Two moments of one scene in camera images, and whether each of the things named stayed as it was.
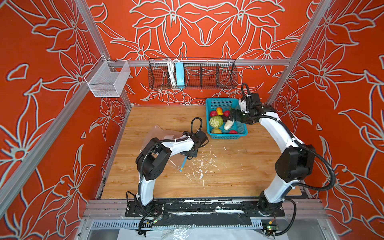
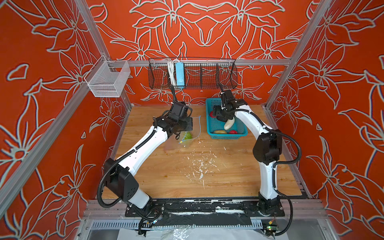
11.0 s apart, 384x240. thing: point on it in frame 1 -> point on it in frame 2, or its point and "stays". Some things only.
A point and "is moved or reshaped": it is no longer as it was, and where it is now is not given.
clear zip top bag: x=163 y=135 is moved or reshaped
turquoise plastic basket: x=220 y=124 stays
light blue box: x=180 y=75 stays
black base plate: x=249 y=208 stays
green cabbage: x=216 y=121 is moved or reshaped
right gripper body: x=242 y=116 -> x=222 y=111
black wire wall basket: x=199 y=73 stays
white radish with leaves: x=228 y=124 stays
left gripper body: x=191 y=154 -> x=185 y=124
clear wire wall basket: x=107 y=78 stays
